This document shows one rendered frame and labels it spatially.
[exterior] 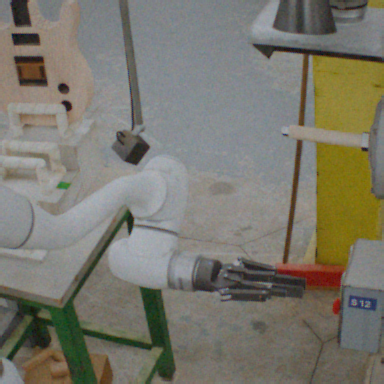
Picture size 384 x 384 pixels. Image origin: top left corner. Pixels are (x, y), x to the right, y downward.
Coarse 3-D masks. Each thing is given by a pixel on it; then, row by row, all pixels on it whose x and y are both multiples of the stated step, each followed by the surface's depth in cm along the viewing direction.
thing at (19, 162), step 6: (0, 156) 201; (6, 156) 201; (12, 156) 200; (0, 162) 201; (6, 162) 200; (12, 162) 199; (18, 162) 199; (24, 162) 198; (30, 162) 197; (36, 162) 197; (42, 162) 197; (18, 168) 200; (24, 168) 199; (30, 168) 198; (36, 168) 197
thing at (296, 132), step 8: (296, 128) 172; (304, 128) 171; (312, 128) 171; (288, 136) 173; (296, 136) 172; (304, 136) 171; (312, 136) 170; (320, 136) 170; (328, 136) 169; (336, 136) 168; (344, 136) 168; (352, 136) 167; (360, 136) 167; (344, 144) 168; (352, 144) 167; (360, 144) 166
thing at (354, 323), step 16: (368, 240) 159; (352, 256) 155; (368, 256) 154; (352, 272) 151; (368, 272) 150; (352, 288) 148; (368, 288) 146; (352, 304) 150; (368, 304) 149; (352, 320) 153; (368, 320) 151; (352, 336) 156; (368, 336) 154
